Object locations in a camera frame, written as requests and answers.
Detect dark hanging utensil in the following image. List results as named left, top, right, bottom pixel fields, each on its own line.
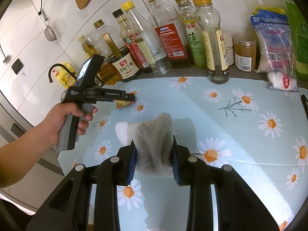
left=0, top=43, right=10, bottom=63

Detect blue and white salt bag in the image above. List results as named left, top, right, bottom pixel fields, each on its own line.
left=250, top=7, right=297, bottom=75

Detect yellow dish soap bottle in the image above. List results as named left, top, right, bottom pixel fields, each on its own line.
left=52, top=62, right=77, bottom=89

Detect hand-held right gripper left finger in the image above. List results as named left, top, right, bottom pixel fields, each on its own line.
left=25, top=142, right=137, bottom=231

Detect clear bottle with gold cap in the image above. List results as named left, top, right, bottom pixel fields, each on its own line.
left=93, top=19, right=116, bottom=53

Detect green carton box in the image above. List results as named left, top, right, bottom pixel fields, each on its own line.
left=285, top=1, right=308, bottom=82

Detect person's left hand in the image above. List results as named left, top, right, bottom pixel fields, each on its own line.
left=43, top=100, right=99, bottom=140

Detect small white red-label bag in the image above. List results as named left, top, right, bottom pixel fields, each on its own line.
left=266, top=69, right=300, bottom=92

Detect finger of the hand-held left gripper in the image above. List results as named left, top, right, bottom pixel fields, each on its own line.
left=103, top=90, right=136, bottom=103

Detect black wall socket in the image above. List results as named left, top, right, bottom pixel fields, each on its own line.
left=11, top=58, right=24, bottom=75

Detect dark soy sauce jug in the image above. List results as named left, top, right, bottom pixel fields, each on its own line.
left=106, top=47, right=142, bottom=82

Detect clear bottle with yellow label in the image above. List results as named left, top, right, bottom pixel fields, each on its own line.
left=191, top=0, right=230, bottom=85

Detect metal mesh strainer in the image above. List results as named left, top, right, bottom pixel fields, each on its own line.
left=40, top=11, right=60, bottom=42

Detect white spice jar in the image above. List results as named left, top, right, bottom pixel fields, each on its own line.
left=220, top=30, right=235, bottom=66

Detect person's left forearm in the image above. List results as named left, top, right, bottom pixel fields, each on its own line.
left=0, top=123, right=59, bottom=189

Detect brown powder spice jar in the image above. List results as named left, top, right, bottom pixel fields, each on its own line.
left=232, top=33, right=257, bottom=72

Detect yellow snack wrapper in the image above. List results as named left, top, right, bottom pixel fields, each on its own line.
left=115, top=91, right=137, bottom=110

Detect white knitted cloth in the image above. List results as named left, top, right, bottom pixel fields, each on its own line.
left=115, top=112, right=175, bottom=177

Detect dark bottle with red label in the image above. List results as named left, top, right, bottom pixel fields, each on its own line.
left=112, top=8, right=151, bottom=74

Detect daisy print tablecloth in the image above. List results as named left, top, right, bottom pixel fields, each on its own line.
left=56, top=76, right=308, bottom=231

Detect clear bottle with red label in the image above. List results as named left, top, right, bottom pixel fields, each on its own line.
left=144, top=0, right=193, bottom=68

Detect bottle with green label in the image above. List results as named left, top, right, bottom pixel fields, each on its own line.
left=174, top=0, right=208, bottom=69

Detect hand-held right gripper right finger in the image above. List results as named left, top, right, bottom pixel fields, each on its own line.
left=171, top=137, right=280, bottom=231

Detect clear bottle with yellow-green label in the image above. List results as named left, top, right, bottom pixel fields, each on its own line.
left=121, top=1, right=172, bottom=75

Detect black faucet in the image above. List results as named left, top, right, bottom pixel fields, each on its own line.
left=48, top=63, right=77, bottom=84

